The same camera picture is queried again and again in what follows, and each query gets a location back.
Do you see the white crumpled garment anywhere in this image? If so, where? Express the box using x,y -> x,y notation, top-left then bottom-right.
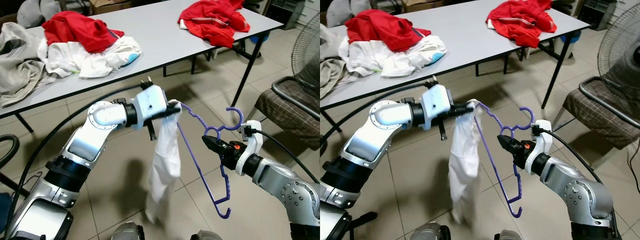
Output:
339,37 -> 396,77
39,41 -> 88,79

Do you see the grey cushion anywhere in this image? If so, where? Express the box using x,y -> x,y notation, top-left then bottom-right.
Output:
350,0 -> 370,23
16,0 -> 43,28
40,0 -> 62,23
327,0 -> 353,28

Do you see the black standing fan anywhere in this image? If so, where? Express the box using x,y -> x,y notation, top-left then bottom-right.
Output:
291,12 -> 321,91
597,4 -> 640,92

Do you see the white shirt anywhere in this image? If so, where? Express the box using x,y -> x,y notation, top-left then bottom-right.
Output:
145,99 -> 185,224
448,99 -> 484,224

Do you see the grey left robot leg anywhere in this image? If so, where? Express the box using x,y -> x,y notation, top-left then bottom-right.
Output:
110,220 -> 147,240
407,221 -> 446,240

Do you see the red garment with white stripe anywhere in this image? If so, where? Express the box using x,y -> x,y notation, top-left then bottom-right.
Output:
178,0 -> 251,49
486,0 -> 557,49

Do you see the purple plastic clothes hanger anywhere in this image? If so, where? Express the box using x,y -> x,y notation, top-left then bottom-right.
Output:
172,102 -> 245,219
472,101 -> 536,218

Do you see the plain red shirt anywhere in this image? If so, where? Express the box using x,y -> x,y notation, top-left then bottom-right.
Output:
41,11 -> 125,54
345,10 -> 432,53

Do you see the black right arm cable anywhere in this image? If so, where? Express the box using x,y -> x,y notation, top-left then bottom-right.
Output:
245,129 -> 321,183
537,129 -> 623,240

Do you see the brown plaid metal chair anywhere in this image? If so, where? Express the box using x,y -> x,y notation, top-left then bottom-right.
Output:
254,75 -> 321,151
564,76 -> 640,150

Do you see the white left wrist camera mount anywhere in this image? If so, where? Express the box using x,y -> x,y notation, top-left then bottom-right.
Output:
133,83 -> 170,124
421,83 -> 454,120

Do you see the brown cardboard box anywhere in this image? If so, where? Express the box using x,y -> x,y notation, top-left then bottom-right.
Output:
402,0 -> 443,13
90,0 -> 133,15

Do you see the grey crumpled garment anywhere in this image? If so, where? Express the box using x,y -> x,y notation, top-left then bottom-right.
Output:
320,57 -> 352,99
0,21 -> 56,108

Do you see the black stand base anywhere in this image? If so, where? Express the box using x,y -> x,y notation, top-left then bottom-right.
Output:
340,211 -> 379,240
0,172 -> 32,198

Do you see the dark grey flexible hose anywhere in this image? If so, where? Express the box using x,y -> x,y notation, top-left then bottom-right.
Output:
0,134 -> 21,173

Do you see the blue round stool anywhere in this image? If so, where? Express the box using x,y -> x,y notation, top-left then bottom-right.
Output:
249,31 -> 274,47
560,30 -> 584,46

